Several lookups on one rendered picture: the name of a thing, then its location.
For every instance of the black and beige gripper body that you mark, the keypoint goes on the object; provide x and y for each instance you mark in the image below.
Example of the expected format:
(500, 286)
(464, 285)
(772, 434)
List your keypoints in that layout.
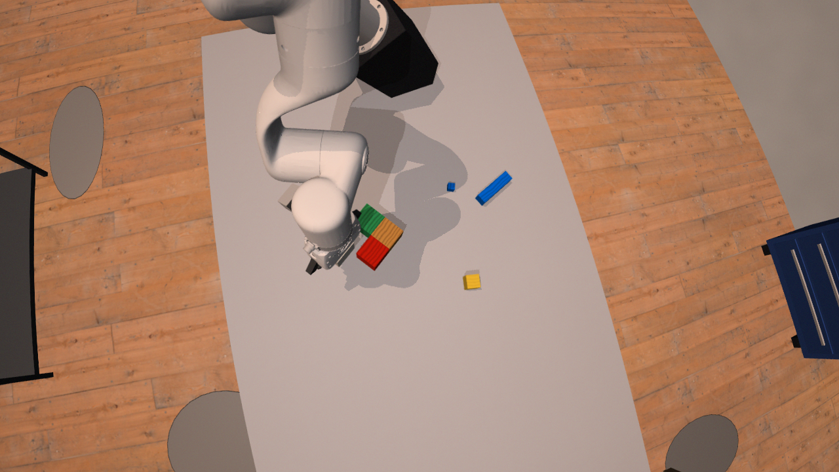
(327, 259)

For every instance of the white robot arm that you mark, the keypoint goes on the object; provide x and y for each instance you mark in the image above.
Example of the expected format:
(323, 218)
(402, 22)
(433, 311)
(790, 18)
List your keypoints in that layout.
(318, 45)

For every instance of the orange cube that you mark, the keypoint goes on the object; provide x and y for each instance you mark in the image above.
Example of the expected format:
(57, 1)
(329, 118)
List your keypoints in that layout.
(387, 233)

